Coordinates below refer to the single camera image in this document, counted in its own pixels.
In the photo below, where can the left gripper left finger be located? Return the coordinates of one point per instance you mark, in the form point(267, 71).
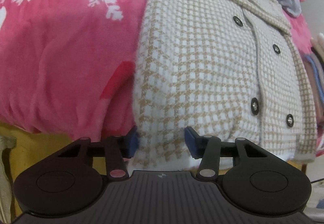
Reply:
point(114, 149)

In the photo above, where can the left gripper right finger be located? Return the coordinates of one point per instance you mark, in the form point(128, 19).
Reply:
point(210, 149)

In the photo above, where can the beige houndstooth knit jacket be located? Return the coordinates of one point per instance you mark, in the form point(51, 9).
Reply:
point(227, 68)

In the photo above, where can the pink floral bed blanket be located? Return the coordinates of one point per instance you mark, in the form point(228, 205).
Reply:
point(67, 66)

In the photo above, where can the blue folded garment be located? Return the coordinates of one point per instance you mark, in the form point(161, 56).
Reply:
point(317, 72)

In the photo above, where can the white fluffy folded garment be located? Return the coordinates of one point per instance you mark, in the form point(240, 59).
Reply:
point(318, 44)

